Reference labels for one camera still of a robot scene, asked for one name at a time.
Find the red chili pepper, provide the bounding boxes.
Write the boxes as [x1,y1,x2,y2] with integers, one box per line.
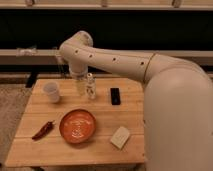
[32,121,54,141]

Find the black rectangular remote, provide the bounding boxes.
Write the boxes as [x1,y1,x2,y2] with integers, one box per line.
[110,88,121,105]

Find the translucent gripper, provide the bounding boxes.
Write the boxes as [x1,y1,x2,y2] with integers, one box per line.
[69,69,96,99]

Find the wooden rail bench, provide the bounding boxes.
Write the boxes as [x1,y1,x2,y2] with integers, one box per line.
[0,49,213,66]

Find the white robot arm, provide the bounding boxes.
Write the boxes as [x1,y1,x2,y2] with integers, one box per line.
[59,31,213,171]

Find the white sponge block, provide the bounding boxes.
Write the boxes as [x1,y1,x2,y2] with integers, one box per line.
[110,126,130,149]

